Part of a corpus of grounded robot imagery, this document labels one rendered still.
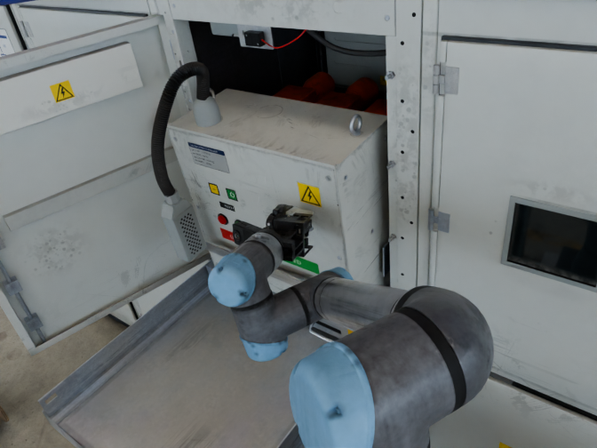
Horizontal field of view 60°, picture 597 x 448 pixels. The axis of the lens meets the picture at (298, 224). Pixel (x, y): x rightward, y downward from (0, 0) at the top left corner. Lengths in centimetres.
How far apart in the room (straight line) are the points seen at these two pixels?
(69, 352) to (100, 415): 149
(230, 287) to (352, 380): 38
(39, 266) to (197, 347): 46
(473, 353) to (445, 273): 65
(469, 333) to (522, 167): 49
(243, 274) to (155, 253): 83
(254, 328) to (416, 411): 42
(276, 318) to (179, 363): 59
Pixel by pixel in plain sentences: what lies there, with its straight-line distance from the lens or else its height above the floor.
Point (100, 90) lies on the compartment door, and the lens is 137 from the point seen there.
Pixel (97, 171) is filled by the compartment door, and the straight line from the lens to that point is 145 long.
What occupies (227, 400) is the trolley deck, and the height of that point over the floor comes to 82.
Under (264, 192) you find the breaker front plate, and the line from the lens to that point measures 118.
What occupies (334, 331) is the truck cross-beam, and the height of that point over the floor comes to 86.
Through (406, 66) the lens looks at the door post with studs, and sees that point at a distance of 101.
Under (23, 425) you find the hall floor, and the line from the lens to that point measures 268.
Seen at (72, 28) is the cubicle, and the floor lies 153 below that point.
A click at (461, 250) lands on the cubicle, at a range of 113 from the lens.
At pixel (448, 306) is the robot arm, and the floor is 146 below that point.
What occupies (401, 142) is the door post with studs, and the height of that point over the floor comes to 136.
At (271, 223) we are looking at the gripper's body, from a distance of 100.
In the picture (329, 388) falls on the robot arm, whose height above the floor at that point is 146.
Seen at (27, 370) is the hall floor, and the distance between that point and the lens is 290.
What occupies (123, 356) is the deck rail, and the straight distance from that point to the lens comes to 150.
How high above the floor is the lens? 185
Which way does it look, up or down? 35 degrees down
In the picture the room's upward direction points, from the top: 8 degrees counter-clockwise
